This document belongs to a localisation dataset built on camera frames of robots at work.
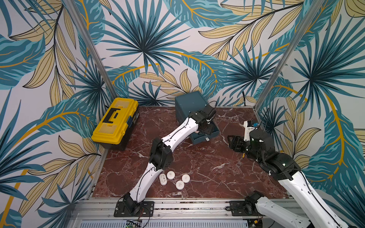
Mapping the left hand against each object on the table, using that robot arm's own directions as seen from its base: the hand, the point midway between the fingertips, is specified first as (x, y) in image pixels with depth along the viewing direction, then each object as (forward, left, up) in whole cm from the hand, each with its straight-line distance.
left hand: (207, 131), depth 90 cm
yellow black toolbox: (-3, +56, +4) cm, 56 cm away
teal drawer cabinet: (+15, +13, +9) cm, 22 cm away
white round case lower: (-29, +16, -11) cm, 35 cm away
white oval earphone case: (-27, +26, -11) cm, 39 cm away
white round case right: (-26, +13, -11) cm, 31 cm away
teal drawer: (-6, +7, +1) cm, 9 cm away
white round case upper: (-24, +22, -12) cm, 34 cm away
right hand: (-14, -9, +15) cm, 23 cm away
